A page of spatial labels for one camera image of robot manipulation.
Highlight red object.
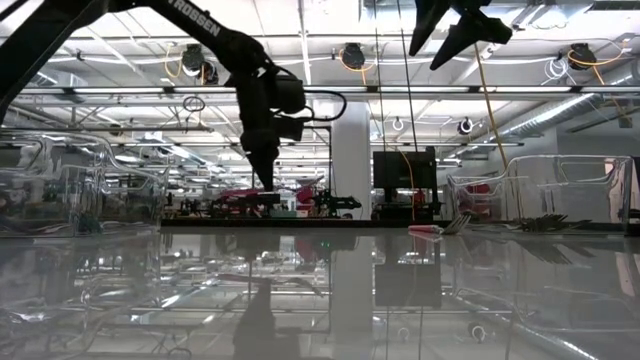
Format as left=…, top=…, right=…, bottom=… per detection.
left=459, top=183, right=494, bottom=207

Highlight person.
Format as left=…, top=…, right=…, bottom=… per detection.
left=294, top=184, right=317, bottom=205

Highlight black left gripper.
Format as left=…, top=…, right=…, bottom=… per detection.
left=237, top=73, right=306, bottom=193

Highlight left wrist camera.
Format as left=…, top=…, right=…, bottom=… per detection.
left=272, top=73, right=307, bottom=115

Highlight black monitor on stand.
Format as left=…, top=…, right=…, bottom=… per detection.
left=372, top=149, right=444, bottom=222

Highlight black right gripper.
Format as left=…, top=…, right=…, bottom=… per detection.
left=408, top=0, right=514, bottom=71

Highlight orange cable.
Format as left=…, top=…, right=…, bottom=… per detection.
left=398, top=149, right=417, bottom=221

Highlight yellow cable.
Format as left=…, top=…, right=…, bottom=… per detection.
left=472, top=42, right=512, bottom=174

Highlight thin black cable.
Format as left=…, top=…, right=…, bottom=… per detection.
left=373, top=0, right=387, bottom=154

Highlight white pillar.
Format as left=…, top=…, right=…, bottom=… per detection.
left=331, top=101, right=374, bottom=221

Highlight silver spiral duct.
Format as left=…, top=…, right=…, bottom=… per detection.
left=492, top=64, right=640, bottom=144

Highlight clear plastic bin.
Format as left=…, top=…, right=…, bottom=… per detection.
left=443, top=153, right=635, bottom=235
left=0, top=128, right=170, bottom=240

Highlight black gantry frame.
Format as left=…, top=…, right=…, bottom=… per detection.
left=251, top=123, right=334, bottom=221

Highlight ceiling light strip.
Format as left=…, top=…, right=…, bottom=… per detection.
left=0, top=84, right=640, bottom=97

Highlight ceiling cable reel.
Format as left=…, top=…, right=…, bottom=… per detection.
left=568, top=42, right=597, bottom=71
left=180, top=43, right=221, bottom=86
left=341, top=42, right=367, bottom=71

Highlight black fork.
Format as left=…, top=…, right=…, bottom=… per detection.
left=529, top=217, right=594, bottom=234
left=514, top=215, right=569, bottom=234
left=522, top=213, right=571, bottom=232

